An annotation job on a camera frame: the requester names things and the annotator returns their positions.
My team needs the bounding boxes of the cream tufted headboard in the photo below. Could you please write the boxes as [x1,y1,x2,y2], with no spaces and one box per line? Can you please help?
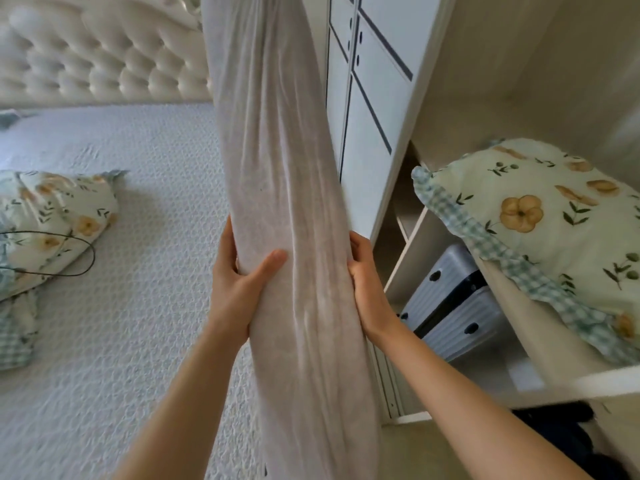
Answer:
[0,0,213,109]

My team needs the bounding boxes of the white wardrobe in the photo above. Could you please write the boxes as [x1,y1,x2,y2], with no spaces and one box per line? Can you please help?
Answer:
[325,0,640,480]

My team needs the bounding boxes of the person's right hand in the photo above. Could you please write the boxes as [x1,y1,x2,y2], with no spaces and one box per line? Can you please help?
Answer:
[346,231,407,350]

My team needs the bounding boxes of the person's left forearm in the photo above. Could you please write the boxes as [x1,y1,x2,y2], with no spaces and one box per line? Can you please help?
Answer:
[112,320,251,480]

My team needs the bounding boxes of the dark clothing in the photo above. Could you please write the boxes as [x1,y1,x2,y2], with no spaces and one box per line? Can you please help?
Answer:
[511,402,632,480]

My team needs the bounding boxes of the person's left hand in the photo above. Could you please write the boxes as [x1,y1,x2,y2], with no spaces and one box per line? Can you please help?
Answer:
[206,215,289,348]

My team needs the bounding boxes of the white quilted bed cover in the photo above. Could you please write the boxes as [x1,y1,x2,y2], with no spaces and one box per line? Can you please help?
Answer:
[0,103,266,480]

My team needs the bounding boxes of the floral pillow with checked frill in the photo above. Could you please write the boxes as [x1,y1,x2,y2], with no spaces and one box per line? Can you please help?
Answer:
[411,138,640,366]
[0,170,130,371]

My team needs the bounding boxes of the black cable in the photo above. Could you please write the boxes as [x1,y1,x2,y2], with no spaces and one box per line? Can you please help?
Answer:
[0,231,96,277]

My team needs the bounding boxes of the long white pillow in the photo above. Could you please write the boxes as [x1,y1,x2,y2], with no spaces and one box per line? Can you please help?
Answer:
[199,0,385,480]

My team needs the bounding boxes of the grey blue suitcase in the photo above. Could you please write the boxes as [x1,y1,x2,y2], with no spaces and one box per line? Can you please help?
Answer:
[398,244,506,363]

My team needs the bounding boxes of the person's right forearm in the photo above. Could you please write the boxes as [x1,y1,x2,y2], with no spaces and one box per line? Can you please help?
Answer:
[372,320,596,480]

